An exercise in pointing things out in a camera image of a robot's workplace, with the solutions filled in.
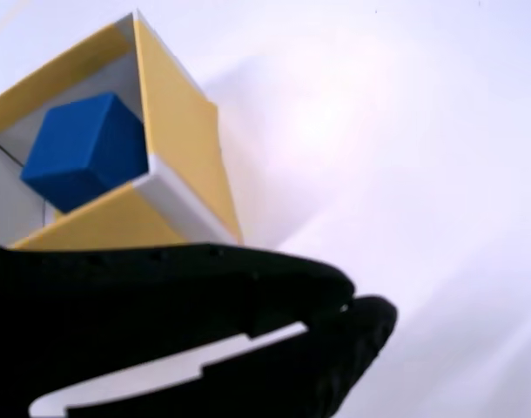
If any blue cube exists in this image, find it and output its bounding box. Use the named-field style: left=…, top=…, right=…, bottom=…
left=19, top=91, right=151, bottom=215

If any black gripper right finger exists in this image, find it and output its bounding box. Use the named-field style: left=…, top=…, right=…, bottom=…
left=64, top=294, right=399, bottom=418

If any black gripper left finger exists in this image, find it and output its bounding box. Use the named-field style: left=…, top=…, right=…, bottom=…
left=0, top=233, right=358, bottom=418

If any yellow square tray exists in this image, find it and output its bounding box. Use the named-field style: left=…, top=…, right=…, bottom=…
left=0, top=8, right=245, bottom=252

